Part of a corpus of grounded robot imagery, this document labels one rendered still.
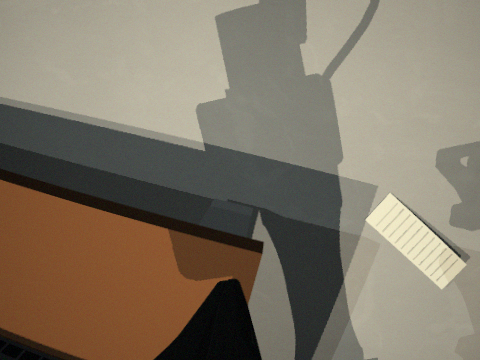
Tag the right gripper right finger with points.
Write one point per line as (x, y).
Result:
(233, 334)

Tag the brown rectangular board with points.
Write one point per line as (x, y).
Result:
(84, 278)

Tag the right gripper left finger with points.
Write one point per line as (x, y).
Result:
(194, 340)

